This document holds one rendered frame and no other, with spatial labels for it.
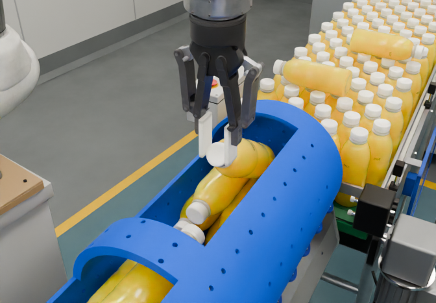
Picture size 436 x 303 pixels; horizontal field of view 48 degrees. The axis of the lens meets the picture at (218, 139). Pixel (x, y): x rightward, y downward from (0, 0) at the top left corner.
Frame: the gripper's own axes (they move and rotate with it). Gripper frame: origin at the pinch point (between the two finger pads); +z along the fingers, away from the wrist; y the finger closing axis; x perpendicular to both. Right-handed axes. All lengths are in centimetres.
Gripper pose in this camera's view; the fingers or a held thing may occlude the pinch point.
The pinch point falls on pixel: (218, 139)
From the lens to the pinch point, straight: 74.7
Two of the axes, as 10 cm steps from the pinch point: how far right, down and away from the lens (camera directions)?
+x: 4.9, -4.9, 7.2
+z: 0.0, 8.3, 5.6
